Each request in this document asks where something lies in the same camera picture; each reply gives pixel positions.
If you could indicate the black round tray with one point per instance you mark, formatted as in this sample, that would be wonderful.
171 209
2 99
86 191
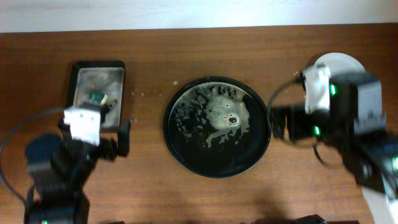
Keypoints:
216 127

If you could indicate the green and yellow sponge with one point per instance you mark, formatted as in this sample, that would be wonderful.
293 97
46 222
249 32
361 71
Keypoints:
98 98

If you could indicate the light blue plate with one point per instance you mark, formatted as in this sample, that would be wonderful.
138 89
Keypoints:
340 63

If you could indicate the black rectangular soapy water tray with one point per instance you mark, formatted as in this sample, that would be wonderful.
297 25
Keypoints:
99 83

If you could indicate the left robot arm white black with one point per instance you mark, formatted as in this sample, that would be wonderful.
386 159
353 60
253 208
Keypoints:
59 167

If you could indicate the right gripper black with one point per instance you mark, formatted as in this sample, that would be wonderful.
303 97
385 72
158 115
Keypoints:
296 125

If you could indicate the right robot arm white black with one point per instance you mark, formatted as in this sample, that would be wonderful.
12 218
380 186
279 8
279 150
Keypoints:
367 148

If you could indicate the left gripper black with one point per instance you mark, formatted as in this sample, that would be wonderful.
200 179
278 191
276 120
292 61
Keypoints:
106 147

